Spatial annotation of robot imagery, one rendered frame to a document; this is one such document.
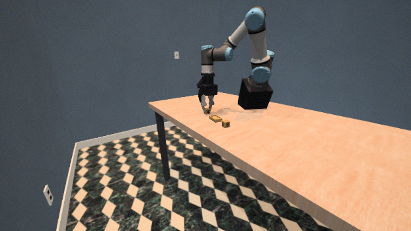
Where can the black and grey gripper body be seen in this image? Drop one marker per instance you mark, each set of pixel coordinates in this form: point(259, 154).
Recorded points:
point(210, 88)

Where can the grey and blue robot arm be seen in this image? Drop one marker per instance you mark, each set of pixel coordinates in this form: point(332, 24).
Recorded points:
point(255, 26)

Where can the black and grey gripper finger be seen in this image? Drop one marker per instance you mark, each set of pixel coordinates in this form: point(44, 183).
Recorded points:
point(202, 99)
point(211, 102)

